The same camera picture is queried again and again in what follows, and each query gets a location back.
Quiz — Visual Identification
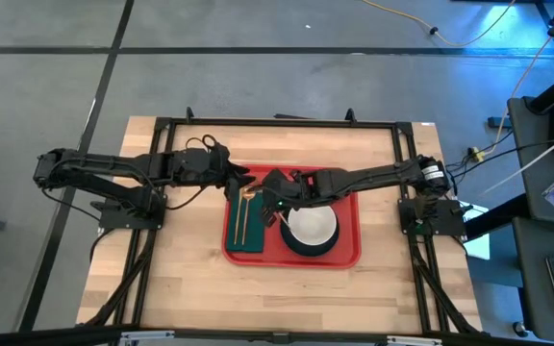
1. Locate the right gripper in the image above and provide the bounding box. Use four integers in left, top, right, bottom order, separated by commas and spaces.
259, 167, 307, 228

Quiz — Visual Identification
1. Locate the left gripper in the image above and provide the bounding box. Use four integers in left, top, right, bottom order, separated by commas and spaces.
194, 136, 258, 202

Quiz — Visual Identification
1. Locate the gold spoon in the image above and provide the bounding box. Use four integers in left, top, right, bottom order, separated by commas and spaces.
241, 185, 262, 246

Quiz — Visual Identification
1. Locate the dark green napkin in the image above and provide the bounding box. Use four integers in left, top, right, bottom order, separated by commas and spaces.
225, 194, 266, 255

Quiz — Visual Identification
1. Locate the gold knife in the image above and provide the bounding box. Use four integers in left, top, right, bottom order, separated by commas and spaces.
233, 188, 244, 245

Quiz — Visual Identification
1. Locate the white bowl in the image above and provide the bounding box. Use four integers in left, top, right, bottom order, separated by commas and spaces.
287, 205, 339, 247

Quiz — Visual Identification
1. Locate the dark blue plate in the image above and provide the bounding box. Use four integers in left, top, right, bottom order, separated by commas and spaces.
279, 206, 341, 259

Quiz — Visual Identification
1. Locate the red plastic tray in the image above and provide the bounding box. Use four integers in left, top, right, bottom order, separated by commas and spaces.
221, 163, 362, 270

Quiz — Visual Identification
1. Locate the black diagonal beam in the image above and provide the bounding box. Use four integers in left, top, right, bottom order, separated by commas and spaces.
464, 194, 536, 241

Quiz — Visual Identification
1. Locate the dark grey side desk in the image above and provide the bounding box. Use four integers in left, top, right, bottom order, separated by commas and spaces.
506, 95, 554, 225

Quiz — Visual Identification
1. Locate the dark grey laptop desk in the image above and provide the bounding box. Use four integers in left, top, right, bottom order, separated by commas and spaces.
512, 215, 554, 345

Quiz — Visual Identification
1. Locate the black aluminium table frame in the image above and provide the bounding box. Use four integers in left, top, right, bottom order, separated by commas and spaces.
77, 106, 488, 337

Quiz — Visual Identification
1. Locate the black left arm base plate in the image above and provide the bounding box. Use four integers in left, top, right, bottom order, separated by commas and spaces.
97, 190, 167, 231

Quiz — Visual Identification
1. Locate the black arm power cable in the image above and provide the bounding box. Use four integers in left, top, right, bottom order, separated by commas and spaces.
40, 188, 110, 260

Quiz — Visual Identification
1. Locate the silver bracket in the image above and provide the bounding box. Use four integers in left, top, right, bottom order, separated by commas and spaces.
385, 334, 444, 346
119, 330, 176, 345

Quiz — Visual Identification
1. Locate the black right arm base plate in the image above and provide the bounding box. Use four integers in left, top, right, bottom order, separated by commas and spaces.
398, 196, 468, 237

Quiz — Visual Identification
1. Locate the yellow floor cable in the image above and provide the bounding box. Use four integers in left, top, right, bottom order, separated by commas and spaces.
362, 0, 518, 49

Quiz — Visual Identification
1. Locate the black camera mount beam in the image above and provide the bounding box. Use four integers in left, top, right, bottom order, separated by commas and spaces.
0, 324, 554, 346

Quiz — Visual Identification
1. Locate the cream cable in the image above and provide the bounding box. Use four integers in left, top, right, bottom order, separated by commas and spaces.
491, 2, 554, 150

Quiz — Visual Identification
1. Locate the white cable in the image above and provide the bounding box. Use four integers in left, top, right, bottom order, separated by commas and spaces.
483, 124, 554, 193

